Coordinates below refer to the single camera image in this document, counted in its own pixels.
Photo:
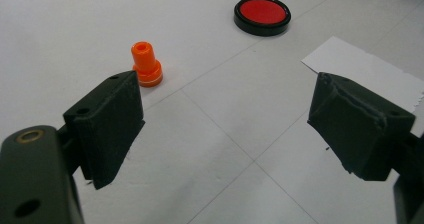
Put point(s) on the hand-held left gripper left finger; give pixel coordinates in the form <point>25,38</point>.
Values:
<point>106,127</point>

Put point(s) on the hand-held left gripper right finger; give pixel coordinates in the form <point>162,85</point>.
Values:
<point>356,130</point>

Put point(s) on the orange stamp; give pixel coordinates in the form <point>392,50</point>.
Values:
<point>145,59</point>

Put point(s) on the red ink pad black case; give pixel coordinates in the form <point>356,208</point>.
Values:
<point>262,12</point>

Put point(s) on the white paper sheet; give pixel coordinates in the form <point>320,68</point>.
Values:
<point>366,65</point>

